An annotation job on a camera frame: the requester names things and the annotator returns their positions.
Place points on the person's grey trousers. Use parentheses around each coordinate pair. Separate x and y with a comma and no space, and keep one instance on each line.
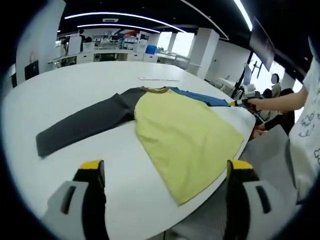
(265,160)

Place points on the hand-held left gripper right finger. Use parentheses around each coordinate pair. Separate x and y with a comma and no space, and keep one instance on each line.
(237,200)

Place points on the person's white printed shirt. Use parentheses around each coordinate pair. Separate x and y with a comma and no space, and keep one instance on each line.
(307,125)

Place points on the white square pillar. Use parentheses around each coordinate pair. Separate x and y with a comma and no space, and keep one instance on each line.
(205,52)

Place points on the black panel by wall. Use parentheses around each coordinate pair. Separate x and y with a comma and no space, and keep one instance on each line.
(31,70)

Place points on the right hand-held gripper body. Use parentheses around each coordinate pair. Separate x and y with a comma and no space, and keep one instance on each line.
(250,91)

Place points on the yellow blue grey long-sleeved garment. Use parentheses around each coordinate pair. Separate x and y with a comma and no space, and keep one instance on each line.
(180,130)

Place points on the black hanging monitor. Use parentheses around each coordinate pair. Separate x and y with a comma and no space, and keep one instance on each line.
(262,45)

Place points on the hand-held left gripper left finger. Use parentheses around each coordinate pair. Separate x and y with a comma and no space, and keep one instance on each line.
(95,200)

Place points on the white cabinet row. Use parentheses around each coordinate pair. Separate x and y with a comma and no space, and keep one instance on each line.
(112,57)

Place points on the blue storage bin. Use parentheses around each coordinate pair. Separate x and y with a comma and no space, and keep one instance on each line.
(151,49)

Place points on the white ceiling light strip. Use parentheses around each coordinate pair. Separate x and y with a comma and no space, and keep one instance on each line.
(117,26)
(125,17)
(243,13)

